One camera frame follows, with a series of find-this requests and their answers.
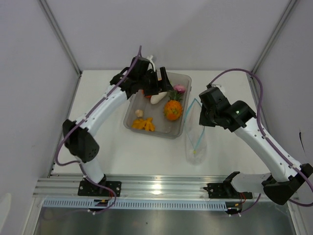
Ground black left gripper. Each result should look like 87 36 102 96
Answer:
138 68 174 97

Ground toy pineapple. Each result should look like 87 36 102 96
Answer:
163 91 183 121

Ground clear zip top bag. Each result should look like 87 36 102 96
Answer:
184 98 207 165

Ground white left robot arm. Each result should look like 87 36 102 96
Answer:
62 56 173 196

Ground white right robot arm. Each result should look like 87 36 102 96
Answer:
199 87 313 205

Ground purple toy onion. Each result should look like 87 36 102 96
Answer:
173 84 186 94

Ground white toy radish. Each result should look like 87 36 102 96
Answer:
150 92 167 104

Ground clear grey plastic bin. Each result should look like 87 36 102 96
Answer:
123 72 192 139

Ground white toy garlic bulb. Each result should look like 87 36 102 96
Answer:
135 109 144 118

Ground yellow toy ginger root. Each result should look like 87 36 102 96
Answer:
131 117 155 132

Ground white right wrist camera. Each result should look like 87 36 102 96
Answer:
206 84 224 89

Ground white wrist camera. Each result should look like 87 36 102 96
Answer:
206 84 224 89
145 55 156 72

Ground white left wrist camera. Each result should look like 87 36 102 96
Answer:
145 55 156 72

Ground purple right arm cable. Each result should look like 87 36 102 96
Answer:
207 68 313 208

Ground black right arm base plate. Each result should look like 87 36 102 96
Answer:
203 183 253 199

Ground aluminium table edge rail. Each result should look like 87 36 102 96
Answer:
33 174 224 200

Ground white slotted cable duct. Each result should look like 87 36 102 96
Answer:
43 198 227 211

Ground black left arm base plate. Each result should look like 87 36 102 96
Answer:
77 179 122 197

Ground right aluminium frame post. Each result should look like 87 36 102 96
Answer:
251 0 300 74

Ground aluminium frame post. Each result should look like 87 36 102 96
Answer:
251 0 300 74
38 0 83 78

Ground left aluminium frame post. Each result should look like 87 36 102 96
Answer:
38 0 83 78

